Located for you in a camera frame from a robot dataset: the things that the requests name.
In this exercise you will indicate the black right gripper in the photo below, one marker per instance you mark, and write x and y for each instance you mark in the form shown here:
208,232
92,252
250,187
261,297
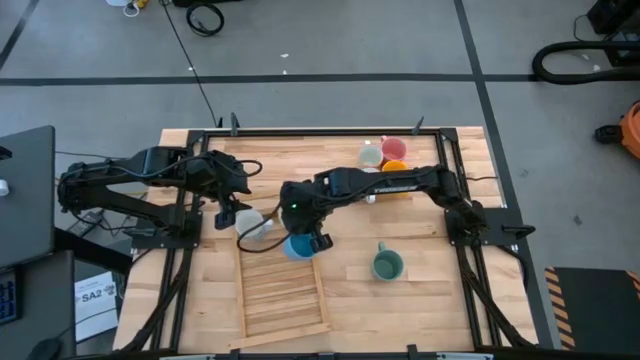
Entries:
300,215

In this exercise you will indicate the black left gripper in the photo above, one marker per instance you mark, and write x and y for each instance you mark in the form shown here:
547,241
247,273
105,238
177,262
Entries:
215,175

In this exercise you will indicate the white mug blue floral pattern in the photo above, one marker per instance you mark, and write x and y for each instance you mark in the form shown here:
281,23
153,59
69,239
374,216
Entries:
248,222

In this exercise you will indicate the plain blue mug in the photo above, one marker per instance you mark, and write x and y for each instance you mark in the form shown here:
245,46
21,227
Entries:
298,248

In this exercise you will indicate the plain green mug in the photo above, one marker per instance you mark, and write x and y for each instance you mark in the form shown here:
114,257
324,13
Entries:
387,266

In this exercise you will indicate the wooden slatted tray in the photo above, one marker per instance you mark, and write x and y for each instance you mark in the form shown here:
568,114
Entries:
280,300

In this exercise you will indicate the white mug yellow dot pattern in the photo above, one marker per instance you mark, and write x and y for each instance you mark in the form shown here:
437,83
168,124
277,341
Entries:
370,156

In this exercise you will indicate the yellow-orange faceted mug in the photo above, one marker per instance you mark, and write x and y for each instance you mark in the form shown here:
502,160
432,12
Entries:
395,165

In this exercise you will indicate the pink faceted mug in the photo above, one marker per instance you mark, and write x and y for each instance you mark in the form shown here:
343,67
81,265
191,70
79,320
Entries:
393,149

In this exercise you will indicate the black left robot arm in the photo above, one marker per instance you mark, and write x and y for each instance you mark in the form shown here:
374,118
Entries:
115,172

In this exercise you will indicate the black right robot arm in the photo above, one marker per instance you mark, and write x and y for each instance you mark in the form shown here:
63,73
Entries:
395,186

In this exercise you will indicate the black table clamp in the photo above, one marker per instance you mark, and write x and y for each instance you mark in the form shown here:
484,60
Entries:
517,230
411,351
417,126
234,125
235,354

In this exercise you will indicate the black metal bar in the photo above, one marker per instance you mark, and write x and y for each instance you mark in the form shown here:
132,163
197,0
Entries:
92,250

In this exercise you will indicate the black power adapter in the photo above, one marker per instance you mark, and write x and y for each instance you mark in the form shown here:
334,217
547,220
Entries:
85,224

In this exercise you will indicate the white printed paper sheet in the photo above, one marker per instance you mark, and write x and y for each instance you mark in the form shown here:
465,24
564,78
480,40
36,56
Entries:
95,312

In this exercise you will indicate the dark grey desk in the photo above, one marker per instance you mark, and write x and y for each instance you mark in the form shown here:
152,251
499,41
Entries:
45,305

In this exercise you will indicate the black computer mouse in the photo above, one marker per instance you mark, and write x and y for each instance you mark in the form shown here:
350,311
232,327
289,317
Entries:
45,350

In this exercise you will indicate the black keyboard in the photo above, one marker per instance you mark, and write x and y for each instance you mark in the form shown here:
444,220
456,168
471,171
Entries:
9,300

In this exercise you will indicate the black hazard-striped mat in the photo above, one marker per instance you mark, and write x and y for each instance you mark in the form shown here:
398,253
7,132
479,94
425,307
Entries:
595,310

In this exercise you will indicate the orange vacuum cleaner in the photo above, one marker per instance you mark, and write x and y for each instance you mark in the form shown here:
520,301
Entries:
634,131

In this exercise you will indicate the black equipment case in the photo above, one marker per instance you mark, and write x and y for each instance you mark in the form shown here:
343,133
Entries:
612,15

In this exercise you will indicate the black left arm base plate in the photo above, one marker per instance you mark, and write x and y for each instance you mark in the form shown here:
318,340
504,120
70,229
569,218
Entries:
140,244

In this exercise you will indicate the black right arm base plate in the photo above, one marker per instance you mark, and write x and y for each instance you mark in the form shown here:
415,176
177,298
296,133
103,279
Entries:
500,220

